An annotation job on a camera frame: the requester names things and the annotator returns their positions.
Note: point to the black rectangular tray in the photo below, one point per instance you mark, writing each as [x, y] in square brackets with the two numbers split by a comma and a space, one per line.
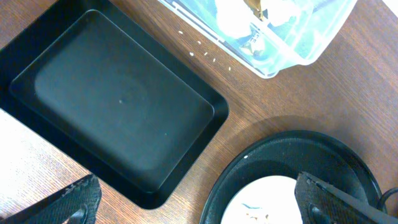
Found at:
[91, 81]

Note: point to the clear plastic waste bin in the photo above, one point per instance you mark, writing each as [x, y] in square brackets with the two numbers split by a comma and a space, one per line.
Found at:
[300, 41]

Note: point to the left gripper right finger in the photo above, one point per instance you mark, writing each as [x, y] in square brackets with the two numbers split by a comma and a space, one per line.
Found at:
[320, 202]

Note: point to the grey plate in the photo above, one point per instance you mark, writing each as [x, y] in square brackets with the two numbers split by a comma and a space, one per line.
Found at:
[275, 194]

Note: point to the white napkin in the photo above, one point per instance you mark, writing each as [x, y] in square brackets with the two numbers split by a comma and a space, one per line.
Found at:
[234, 17]

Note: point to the gold snack wrapper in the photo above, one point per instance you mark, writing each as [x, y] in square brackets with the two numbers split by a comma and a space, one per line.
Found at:
[254, 46]

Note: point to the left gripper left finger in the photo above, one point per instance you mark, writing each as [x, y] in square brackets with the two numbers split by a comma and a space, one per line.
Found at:
[76, 203]

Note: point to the food scraps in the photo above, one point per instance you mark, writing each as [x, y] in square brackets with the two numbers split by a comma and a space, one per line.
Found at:
[255, 214]

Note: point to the round black serving tray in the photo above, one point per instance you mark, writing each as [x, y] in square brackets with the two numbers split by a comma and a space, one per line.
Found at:
[287, 154]

